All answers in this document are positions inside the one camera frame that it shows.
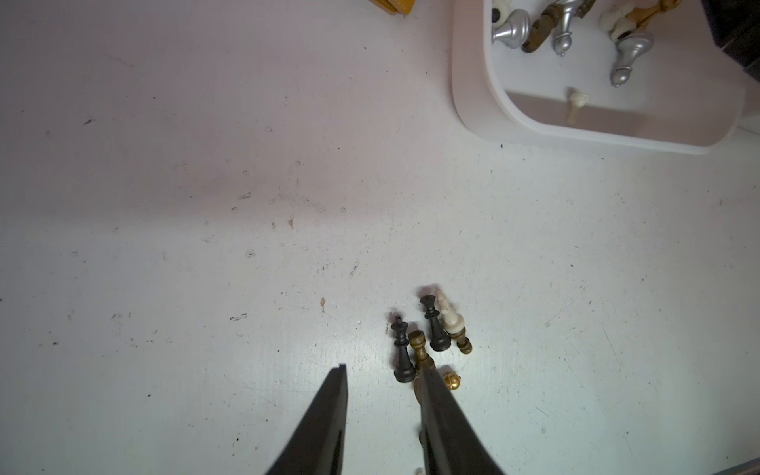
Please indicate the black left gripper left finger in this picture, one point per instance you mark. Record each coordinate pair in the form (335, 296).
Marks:
(317, 445)

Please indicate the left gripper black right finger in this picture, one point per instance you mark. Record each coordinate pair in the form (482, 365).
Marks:
(450, 445)

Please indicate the gold silver chess piece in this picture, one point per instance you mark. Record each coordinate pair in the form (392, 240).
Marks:
(628, 18)

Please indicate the white chess piece centre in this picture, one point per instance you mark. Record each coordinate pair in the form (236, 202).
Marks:
(452, 321)

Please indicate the white storage box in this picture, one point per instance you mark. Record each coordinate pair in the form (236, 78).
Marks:
(684, 95)

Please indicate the yellow sponge pad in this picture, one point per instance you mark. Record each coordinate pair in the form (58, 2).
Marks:
(395, 7)

